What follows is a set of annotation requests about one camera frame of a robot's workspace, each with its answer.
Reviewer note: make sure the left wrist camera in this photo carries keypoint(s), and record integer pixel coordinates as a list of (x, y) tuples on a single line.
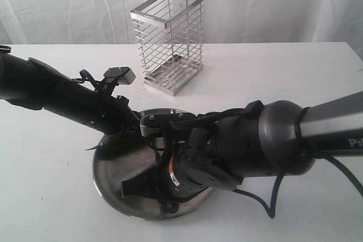
[(116, 76)]

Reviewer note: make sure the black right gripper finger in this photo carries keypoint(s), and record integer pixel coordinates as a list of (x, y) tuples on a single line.
[(142, 185)]

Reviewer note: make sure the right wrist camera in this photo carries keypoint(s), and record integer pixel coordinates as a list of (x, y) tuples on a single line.
[(172, 127)]

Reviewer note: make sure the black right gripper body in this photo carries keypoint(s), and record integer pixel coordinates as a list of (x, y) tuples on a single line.
[(191, 168)]

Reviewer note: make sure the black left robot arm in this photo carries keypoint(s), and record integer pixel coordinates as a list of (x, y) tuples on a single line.
[(35, 85)]

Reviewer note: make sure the round steel plate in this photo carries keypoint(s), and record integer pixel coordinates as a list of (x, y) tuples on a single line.
[(137, 156)]

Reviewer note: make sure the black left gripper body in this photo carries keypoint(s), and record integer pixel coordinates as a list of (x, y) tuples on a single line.
[(115, 116)]

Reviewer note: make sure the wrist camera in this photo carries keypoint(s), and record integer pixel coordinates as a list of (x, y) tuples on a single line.
[(116, 76), (172, 127)]

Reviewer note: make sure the white backdrop curtain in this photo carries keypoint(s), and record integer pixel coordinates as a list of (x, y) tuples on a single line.
[(225, 21)]

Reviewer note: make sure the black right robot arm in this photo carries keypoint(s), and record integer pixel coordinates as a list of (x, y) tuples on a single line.
[(219, 150)]

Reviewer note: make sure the green cucumber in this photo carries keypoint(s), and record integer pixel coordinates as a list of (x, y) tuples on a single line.
[(108, 147)]

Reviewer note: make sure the wire metal utensil rack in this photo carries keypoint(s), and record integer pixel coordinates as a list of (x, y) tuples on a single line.
[(169, 38)]

